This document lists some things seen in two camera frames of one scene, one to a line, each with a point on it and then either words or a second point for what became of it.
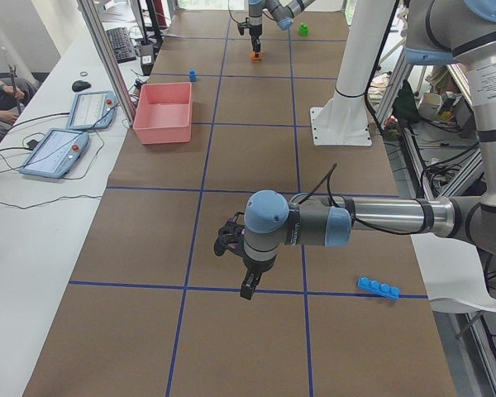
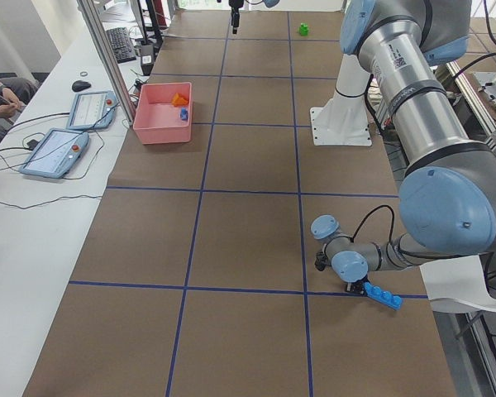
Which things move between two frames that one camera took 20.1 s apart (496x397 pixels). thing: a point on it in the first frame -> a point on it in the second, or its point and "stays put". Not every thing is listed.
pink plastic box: (164, 113) stays put
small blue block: (192, 74) -> (184, 114)
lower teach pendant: (54, 153) stays put
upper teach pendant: (92, 110) stays put
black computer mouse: (79, 85) stays put
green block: (303, 29) stays put
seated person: (3, 96) stays put
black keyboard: (121, 44) stays put
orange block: (252, 55) -> (179, 100)
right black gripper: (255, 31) -> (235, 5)
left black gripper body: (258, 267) -> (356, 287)
